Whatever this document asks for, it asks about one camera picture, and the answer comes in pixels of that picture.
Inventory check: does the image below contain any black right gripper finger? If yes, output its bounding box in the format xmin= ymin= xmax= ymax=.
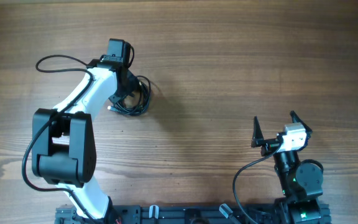
xmin=252 ymin=116 xmax=264 ymax=142
xmin=290 ymin=111 xmax=313 ymax=136

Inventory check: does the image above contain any thick black USB cable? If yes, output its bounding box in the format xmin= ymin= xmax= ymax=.
xmin=107 ymin=74 xmax=152 ymax=117

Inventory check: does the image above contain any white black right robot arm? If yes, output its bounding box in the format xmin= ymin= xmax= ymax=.
xmin=251 ymin=111 xmax=324 ymax=223

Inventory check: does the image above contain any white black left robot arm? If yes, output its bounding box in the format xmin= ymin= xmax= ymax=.
xmin=22 ymin=39 xmax=151 ymax=223

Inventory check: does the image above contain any right camera cable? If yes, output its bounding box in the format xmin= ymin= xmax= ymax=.
xmin=232 ymin=142 xmax=284 ymax=224

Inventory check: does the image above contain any camera cable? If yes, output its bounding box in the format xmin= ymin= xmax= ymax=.
xmin=232 ymin=142 xmax=284 ymax=224
xmin=21 ymin=54 xmax=94 ymax=218

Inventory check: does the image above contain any left camera cable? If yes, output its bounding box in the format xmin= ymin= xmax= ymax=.
xmin=21 ymin=54 xmax=94 ymax=218

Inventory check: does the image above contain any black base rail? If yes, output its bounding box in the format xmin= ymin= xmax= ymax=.
xmin=54 ymin=203 xmax=332 ymax=224

